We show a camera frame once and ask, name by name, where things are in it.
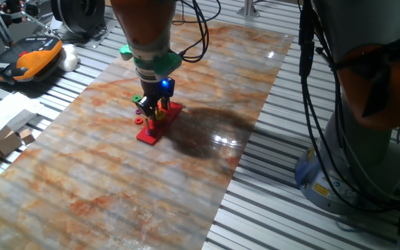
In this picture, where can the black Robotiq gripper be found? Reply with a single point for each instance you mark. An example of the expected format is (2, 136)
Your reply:
(158, 88)

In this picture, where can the yellow Hanoi disc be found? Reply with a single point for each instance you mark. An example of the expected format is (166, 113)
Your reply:
(160, 115)

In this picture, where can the red wooden Hanoi base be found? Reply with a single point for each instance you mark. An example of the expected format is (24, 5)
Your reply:
(153, 137)

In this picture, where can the marble pattern table mat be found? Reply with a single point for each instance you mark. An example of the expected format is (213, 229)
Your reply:
(116, 191)

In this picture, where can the white rounded object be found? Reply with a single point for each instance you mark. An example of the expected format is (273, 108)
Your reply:
(69, 57)

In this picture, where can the black round drum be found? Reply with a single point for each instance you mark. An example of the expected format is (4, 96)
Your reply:
(78, 14)

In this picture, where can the small wooden cube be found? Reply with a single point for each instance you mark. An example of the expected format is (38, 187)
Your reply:
(27, 136)

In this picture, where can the orange black teach pendant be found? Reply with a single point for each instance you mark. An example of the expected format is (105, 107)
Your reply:
(30, 59)

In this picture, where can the white paper sheet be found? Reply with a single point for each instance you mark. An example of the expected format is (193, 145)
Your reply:
(5, 107)

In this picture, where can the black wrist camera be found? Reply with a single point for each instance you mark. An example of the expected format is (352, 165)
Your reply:
(146, 107)

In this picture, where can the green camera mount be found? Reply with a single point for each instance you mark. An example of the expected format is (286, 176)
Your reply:
(162, 64)

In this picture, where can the silver metal post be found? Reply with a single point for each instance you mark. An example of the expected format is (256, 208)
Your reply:
(248, 8)

